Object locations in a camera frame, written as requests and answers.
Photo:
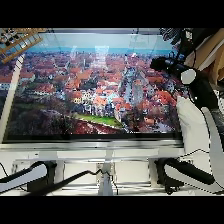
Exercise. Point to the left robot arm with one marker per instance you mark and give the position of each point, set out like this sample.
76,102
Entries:
20,178

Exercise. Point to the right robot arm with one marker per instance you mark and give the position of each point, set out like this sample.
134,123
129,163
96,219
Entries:
200,90

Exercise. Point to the silver frame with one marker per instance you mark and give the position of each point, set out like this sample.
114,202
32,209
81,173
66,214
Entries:
100,144

